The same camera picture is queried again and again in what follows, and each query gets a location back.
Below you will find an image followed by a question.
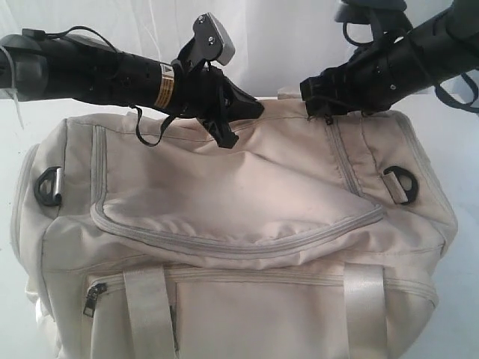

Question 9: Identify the cream duffel bag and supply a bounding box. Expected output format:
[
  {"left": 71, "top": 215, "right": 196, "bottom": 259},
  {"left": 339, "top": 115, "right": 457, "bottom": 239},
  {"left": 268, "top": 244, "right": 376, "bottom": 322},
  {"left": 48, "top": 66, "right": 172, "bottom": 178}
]
[{"left": 11, "top": 98, "right": 457, "bottom": 358}]

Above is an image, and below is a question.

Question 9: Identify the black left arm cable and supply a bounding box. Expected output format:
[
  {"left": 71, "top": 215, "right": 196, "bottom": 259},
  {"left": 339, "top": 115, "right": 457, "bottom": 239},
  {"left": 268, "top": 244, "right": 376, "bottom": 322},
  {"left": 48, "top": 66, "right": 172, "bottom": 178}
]
[{"left": 22, "top": 25, "right": 177, "bottom": 147}]

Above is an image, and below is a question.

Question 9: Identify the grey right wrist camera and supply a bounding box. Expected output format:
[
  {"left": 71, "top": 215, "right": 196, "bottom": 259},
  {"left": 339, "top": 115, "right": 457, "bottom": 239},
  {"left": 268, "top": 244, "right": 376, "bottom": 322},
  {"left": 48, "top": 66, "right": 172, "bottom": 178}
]
[{"left": 335, "top": 0, "right": 407, "bottom": 25}]

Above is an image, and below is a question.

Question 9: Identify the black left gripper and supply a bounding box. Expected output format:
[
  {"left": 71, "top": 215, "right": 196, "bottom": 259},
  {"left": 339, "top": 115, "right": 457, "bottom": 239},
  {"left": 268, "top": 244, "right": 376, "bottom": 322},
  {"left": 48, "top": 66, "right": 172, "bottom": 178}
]
[{"left": 164, "top": 63, "right": 264, "bottom": 149}]

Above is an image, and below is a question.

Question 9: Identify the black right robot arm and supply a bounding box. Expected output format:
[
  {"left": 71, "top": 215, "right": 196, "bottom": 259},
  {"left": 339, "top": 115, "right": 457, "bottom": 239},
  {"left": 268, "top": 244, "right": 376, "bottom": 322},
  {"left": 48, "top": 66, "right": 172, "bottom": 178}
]
[{"left": 300, "top": 1, "right": 478, "bottom": 118}]

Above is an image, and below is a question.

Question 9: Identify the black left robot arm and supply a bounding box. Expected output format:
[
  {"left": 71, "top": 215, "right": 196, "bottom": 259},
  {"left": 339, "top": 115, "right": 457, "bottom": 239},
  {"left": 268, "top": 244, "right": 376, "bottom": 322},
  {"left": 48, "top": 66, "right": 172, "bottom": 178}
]
[{"left": 1, "top": 30, "right": 264, "bottom": 149}]

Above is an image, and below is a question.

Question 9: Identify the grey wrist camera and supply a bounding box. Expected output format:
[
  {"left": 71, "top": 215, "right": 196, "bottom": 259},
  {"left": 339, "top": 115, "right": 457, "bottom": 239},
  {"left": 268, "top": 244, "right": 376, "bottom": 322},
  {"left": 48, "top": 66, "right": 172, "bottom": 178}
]
[
  {"left": 335, "top": 0, "right": 407, "bottom": 25},
  {"left": 177, "top": 12, "right": 236, "bottom": 72}
]

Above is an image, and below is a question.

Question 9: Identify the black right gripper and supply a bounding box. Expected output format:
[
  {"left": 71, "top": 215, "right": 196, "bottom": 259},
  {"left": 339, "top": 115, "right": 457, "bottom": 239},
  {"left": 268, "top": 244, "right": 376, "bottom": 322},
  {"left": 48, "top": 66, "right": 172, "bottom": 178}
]
[{"left": 299, "top": 29, "right": 436, "bottom": 117}]

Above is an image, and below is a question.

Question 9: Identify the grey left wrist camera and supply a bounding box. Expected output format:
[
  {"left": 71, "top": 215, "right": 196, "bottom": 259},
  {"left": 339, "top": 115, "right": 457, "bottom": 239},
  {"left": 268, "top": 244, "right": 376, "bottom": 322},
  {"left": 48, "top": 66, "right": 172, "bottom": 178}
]
[{"left": 177, "top": 12, "right": 236, "bottom": 72}]

